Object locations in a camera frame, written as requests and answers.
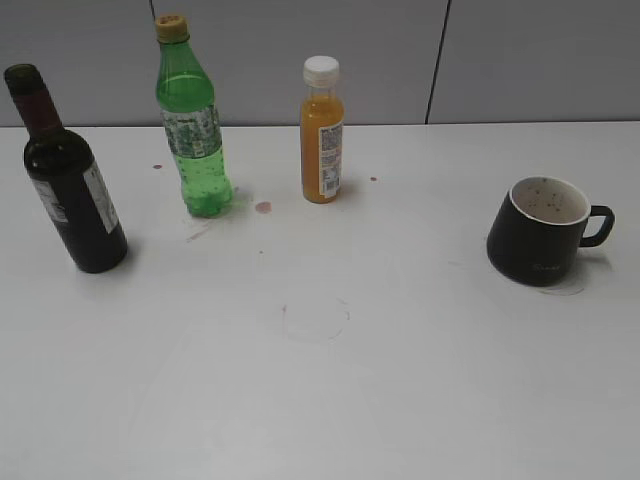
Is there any black mug white interior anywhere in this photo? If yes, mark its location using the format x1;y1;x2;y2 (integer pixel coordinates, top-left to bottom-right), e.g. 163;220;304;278
486;176;615;286

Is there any dark red wine bottle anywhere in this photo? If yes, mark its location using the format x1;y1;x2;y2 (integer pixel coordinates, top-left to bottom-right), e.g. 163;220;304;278
4;64;128;274

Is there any orange juice bottle white cap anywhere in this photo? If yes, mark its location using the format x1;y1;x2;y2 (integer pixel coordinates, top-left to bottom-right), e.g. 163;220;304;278
300;55;345;204

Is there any green plastic soda bottle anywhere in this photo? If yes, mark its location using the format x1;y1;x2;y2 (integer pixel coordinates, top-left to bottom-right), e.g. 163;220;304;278
154;14;233;218

